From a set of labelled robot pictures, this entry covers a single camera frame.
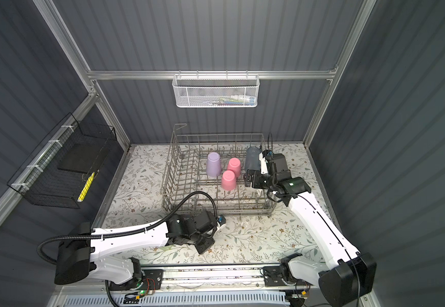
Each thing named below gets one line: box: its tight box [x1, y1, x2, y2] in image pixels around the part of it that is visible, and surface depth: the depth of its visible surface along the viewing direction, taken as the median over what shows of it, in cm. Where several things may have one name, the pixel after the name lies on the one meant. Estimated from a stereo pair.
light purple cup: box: [205, 151, 222, 178], surface depth 95 cm
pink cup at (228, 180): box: [221, 170, 237, 192], surface depth 91 cm
